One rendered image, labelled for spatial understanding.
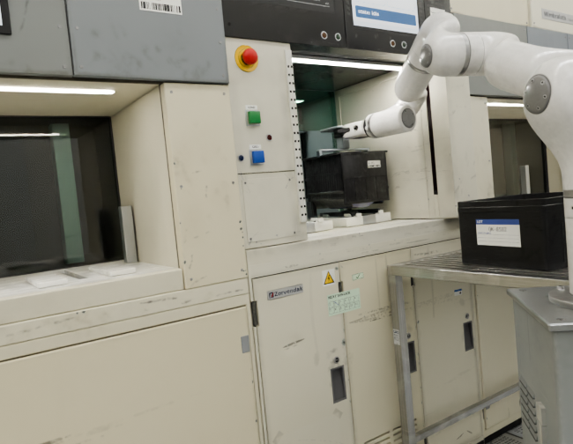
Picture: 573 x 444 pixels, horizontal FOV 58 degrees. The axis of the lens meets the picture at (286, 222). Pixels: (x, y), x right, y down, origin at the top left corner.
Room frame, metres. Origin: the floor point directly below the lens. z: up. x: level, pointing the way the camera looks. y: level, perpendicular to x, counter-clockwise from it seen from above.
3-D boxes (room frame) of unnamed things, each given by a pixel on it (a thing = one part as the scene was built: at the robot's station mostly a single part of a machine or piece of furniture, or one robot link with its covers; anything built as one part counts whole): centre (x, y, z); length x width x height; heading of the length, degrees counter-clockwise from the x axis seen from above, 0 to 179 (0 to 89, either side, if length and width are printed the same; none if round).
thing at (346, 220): (1.87, -0.23, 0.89); 0.22 x 0.21 x 0.04; 34
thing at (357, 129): (1.78, -0.29, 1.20); 0.11 x 0.10 x 0.07; 34
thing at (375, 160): (1.87, -0.23, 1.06); 0.24 x 0.20 x 0.32; 124
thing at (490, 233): (1.37, -0.66, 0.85); 0.28 x 0.28 x 0.17; 26
